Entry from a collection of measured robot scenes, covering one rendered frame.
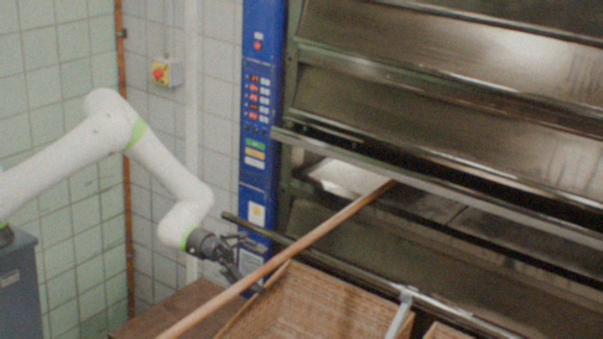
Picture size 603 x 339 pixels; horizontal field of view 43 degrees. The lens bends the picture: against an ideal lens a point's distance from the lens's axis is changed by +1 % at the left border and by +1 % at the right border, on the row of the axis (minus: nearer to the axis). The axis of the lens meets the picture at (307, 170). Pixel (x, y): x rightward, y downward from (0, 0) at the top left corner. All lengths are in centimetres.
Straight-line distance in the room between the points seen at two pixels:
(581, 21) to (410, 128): 62
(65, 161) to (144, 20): 115
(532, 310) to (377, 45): 98
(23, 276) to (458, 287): 139
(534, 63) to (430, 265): 80
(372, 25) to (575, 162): 75
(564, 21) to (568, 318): 91
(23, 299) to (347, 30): 132
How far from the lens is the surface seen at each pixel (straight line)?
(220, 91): 294
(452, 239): 256
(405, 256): 270
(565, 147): 233
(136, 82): 327
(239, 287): 216
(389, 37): 246
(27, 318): 257
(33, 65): 304
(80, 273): 354
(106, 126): 209
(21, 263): 246
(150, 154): 233
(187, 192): 241
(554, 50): 227
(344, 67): 257
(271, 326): 303
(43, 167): 214
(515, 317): 259
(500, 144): 238
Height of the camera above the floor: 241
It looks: 25 degrees down
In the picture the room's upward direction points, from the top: 4 degrees clockwise
